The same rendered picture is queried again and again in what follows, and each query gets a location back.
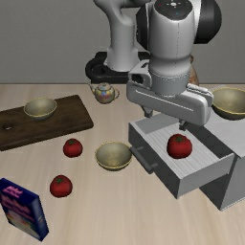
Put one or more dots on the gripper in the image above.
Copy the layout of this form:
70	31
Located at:
166	103

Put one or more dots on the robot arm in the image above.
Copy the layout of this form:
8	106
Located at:
172	35

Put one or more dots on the red tomato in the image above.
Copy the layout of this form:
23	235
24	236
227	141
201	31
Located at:
61	186
179	146
72	148

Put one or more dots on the grey open drawer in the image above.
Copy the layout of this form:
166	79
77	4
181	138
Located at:
197	169

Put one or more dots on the cream porcelain bowl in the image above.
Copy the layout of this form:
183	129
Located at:
40	108
113	156
230	102

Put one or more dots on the grey cabinet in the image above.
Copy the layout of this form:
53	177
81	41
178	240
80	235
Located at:
228	159

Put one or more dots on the small iridescent teapot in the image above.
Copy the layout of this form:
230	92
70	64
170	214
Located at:
104	93

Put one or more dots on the dark brown wooden board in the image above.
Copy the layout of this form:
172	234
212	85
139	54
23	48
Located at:
63	119

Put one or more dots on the blue carton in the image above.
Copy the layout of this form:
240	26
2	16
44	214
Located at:
24	209

